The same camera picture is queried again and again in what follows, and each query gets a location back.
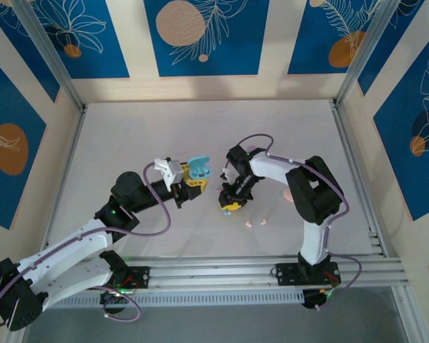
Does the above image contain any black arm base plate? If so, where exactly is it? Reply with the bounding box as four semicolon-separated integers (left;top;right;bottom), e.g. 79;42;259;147
123;266;151;291
275;262;341;287

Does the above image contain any aluminium frame side rail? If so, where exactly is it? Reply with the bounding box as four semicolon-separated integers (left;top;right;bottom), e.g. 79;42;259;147
5;106;89;343
330;101;418;343

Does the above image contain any grey slotted cable duct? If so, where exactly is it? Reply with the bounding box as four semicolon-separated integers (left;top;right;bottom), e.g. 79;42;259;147
44;289;305;309

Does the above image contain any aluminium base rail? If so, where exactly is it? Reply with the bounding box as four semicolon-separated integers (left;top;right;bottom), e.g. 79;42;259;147
127;254;404;288

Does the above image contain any black under-rail bracket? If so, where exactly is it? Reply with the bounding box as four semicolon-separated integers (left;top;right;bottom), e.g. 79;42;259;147
302;288;339;311
99;289;129;315

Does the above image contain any aluminium frame post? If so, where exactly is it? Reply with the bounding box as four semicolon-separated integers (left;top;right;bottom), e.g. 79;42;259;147
332;0;425;108
10;0;89;112

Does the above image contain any blue earbud charging case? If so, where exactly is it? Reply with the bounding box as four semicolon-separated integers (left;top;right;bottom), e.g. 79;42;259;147
187;154;213;179

